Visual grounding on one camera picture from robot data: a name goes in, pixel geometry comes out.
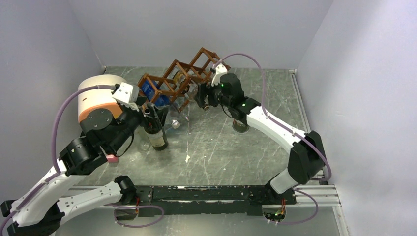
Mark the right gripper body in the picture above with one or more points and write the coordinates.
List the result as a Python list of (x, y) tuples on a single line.
[(214, 94)]

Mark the green wine bottle tan label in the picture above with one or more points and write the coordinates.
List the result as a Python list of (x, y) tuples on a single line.
[(200, 94)]

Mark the dark wine bottle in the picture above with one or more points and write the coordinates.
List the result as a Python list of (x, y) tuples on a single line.
[(154, 126)]

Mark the clear glass bottle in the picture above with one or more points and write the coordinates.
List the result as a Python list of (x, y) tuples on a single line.
[(176, 116)]

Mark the clear round bottle red label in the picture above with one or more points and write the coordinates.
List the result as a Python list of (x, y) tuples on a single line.
[(240, 127)]

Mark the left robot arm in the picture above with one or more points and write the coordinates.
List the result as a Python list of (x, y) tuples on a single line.
[(42, 210)]

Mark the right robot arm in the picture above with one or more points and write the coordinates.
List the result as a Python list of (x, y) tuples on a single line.
[(306, 152)]

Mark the brown wooden wine rack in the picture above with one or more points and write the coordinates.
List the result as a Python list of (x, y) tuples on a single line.
[(162, 90)]

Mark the cream orange cylindrical box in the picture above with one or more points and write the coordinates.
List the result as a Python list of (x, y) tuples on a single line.
[(98, 98)]

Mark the small pink object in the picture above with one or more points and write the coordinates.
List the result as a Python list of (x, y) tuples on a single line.
[(112, 159)]

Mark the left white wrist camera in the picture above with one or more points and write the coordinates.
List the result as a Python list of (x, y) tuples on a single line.
[(127, 94)]

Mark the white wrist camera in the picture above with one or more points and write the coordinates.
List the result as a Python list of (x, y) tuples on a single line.
[(127, 94), (219, 71)]

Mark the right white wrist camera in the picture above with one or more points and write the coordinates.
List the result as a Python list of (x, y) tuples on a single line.
[(219, 71)]

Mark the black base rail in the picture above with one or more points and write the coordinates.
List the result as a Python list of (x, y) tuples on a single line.
[(221, 199)]

